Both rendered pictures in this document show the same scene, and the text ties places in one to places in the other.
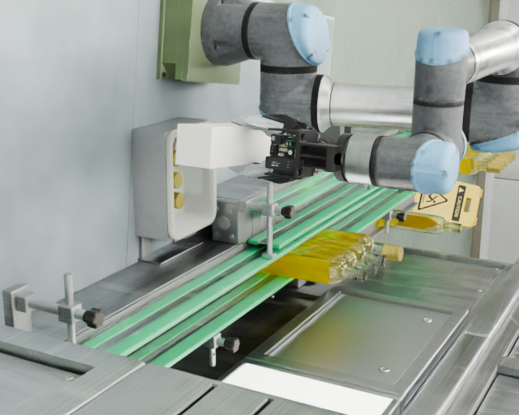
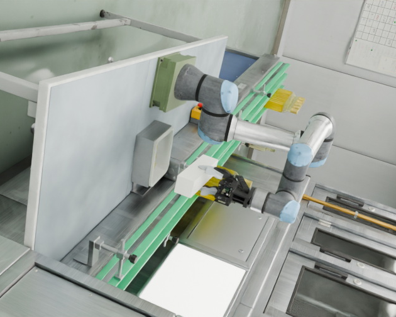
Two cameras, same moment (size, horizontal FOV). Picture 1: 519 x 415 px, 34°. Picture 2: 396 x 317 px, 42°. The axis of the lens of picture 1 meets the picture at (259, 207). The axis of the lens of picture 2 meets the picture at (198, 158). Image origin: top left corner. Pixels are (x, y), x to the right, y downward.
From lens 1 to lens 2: 0.76 m
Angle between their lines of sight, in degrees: 18
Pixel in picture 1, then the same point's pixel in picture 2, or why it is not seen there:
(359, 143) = (259, 197)
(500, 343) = (291, 233)
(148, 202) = (140, 169)
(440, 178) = (291, 220)
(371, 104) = (254, 136)
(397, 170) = (274, 213)
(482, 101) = not seen: hidden behind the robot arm
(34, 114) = (100, 147)
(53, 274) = (99, 212)
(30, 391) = not seen: outside the picture
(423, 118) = (286, 183)
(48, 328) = not seen: hidden behind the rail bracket
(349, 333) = (224, 225)
